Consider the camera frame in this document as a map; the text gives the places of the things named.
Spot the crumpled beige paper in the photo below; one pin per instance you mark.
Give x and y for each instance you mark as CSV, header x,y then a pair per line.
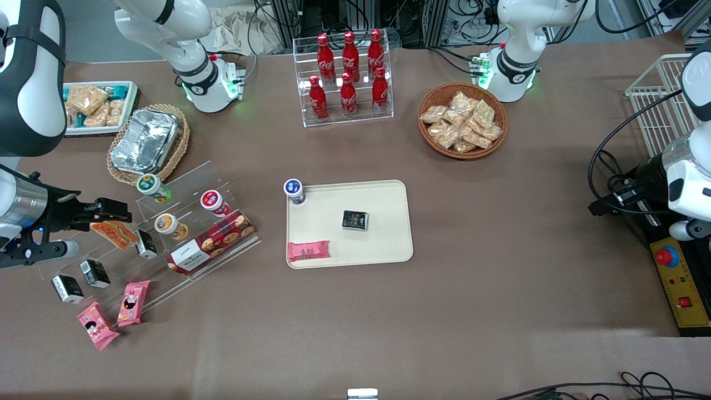
x,y
244,30

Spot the pink snack bar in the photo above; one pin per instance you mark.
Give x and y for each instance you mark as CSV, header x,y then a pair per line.
x,y
308,251

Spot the round brown wicker basket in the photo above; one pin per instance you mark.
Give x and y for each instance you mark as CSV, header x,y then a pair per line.
x,y
430,141

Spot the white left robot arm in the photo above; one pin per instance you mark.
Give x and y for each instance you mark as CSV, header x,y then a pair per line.
x,y
522,33

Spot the white rectangular dish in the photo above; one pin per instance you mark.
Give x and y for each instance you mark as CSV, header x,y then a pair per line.
x,y
129,108

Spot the silver foil container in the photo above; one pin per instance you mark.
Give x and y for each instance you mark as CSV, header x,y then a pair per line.
x,y
145,141

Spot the red emergency stop button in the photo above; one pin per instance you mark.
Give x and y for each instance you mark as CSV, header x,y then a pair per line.
x,y
666,256

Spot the small black white carton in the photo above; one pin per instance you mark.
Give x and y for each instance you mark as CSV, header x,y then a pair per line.
x,y
67,289
94,273
148,245

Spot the red cookie box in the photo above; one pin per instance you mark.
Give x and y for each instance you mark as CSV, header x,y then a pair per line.
x,y
211,243

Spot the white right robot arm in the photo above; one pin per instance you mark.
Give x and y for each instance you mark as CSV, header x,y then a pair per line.
x,y
166,28

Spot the orange blue lid cup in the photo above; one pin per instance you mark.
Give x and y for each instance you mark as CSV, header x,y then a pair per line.
x,y
169,225

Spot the red lid cup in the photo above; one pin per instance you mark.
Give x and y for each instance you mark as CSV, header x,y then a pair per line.
x,y
214,202

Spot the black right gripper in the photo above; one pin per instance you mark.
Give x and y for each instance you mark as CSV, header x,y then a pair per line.
x,y
62,213

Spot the orange sandwich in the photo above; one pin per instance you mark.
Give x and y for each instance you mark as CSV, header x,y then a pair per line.
x,y
114,234

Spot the clear packet of crackers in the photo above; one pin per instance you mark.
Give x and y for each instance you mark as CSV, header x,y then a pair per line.
x,y
483,113
439,130
432,114
476,137
454,117
464,146
461,101
449,139

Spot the red cola bottle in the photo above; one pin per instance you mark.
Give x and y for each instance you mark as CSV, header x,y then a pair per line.
x,y
350,53
318,101
380,93
348,97
325,55
375,51

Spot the small black box gold print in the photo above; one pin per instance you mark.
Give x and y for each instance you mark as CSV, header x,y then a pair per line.
x,y
355,220

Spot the oval light wicker basket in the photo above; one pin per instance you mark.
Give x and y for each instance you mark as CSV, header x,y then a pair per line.
x,y
180,147

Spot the green lid cup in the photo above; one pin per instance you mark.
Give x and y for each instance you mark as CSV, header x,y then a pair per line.
x,y
153,187

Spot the clear acrylic bottle rack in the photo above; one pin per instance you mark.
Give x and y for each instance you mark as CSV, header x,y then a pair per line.
x,y
361,119

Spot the clear acrylic stepped shelf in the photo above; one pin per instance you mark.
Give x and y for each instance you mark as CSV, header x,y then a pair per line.
x,y
183,183

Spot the yellow black control box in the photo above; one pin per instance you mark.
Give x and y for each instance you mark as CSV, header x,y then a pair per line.
x,y
683,303

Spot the large rice cracker packet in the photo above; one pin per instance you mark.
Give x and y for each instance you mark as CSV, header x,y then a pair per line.
x,y
86,98

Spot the pink snack packet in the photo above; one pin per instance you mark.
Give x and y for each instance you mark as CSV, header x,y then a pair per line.
x,y
133,303
97,325

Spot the cream plastic tray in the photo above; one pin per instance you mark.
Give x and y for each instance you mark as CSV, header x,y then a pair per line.
x,y
377,244

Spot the teal snack packet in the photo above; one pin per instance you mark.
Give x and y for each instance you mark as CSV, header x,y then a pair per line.
x,y
118,90

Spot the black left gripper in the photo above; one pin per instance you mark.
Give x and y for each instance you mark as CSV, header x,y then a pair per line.
x,y
646,176

